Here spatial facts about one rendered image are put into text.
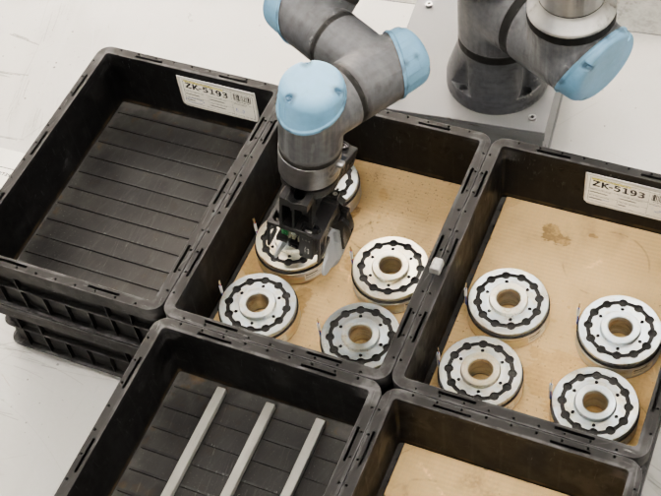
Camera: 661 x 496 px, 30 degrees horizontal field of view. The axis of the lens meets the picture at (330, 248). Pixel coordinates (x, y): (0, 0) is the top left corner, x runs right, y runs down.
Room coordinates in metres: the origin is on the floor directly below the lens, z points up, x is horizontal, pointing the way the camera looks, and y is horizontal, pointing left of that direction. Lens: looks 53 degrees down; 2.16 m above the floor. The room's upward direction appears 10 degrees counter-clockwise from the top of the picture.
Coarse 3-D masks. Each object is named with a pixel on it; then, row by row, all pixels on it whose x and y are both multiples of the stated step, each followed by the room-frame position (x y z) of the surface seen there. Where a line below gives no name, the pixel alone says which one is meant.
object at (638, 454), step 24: (504, 144) 1.06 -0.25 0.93; (528, 144) 1.05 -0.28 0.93; (600, 168) 0.99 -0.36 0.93; (624, 168) 0.98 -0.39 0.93; (480, 192) 0.98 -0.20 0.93; (456, 240) 0.92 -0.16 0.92; (432, 288) 0.85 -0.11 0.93; (408, 336) 0.79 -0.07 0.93; (408, 360) 0.75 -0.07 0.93; (408, 384) 0.72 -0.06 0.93; (480, 408) 0.68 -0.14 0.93; (504, 408) 0.67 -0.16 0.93; (648, 408) 0.64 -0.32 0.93; (552, 432) 0.63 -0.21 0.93; (576, 432) 0.63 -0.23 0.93; (648, 432) 0.61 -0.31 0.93; (624, 456) 0.59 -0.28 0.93; (648, 456) 0.59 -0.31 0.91
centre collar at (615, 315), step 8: (616, 312) 0.81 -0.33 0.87; (624, 312) 0.81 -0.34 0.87; (608, 320) 0.80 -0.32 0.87; (624, 320) 0.80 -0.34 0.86; (632, 320) 0.80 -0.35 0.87; (600, 328) 0.79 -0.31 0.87; (608, 328) 0.79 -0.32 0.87; (632, 328) 0.78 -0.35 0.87; (608, 336) 0.78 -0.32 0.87; (632, 336) 0.77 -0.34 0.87; (616, 344) 0.77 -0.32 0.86; (624, 344) 0.77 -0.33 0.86
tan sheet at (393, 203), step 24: (360, 168) 1.14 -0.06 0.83; (384, 168) 1.13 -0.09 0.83; (384, 192) 1.09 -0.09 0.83; (408, 192) 1.08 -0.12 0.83; (432, 192) 1.08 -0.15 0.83; (456, 192) 1.07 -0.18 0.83; (360, 216) 1.06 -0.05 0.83; (384, 216) 1.05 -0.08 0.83; (408, 216) 1.04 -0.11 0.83; (432, 216) 1.04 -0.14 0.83; (360, 240) 1.01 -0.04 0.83; (432, 240) 0.99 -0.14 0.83; (312, 288) 0.95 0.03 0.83; (336, 288) 0.94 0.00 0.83; (312, 312) 0.91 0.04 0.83; (312, 336) 0.87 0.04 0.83
